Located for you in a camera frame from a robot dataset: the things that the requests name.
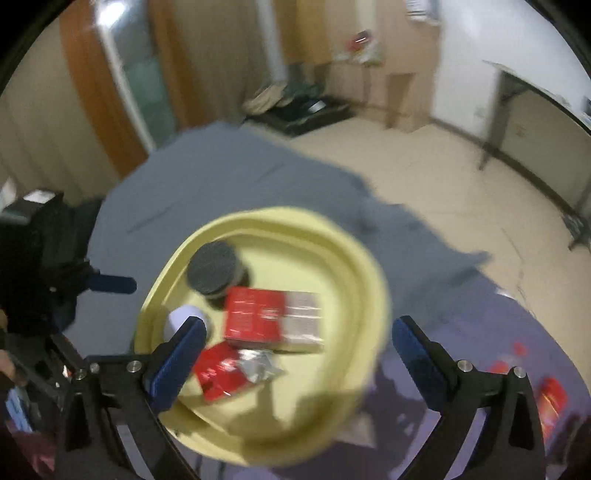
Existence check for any grey cloth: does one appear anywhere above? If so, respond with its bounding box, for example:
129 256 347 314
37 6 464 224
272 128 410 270
66 122 488 355

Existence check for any red silver Hongqiqu cigarette pack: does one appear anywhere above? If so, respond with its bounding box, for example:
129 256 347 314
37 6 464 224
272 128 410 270
223 287 324 353

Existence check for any yellow plastic tray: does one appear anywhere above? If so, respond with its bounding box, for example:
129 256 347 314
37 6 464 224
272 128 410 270
134 207 390 467

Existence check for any wooden cabinet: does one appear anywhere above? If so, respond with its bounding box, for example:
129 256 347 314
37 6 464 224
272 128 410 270
276 0 445 135

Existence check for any purple table cloth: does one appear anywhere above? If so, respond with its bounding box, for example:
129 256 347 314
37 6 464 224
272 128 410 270
197 276 583 480

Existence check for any black round lid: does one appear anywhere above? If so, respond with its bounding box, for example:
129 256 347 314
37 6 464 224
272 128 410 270
186 240 249 301

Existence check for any black floor scale mat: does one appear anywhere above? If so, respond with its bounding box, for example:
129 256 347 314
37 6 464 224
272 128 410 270
242 81 353 137

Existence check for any crumpled red silver pack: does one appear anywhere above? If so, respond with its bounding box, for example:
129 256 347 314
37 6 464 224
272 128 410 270
192 342 283 403

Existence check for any black metal desk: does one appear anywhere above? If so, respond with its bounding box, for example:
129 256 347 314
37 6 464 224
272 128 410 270
479 62 590 250

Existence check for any white round container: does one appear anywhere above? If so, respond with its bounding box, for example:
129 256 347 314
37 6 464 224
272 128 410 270
162 304 212 342

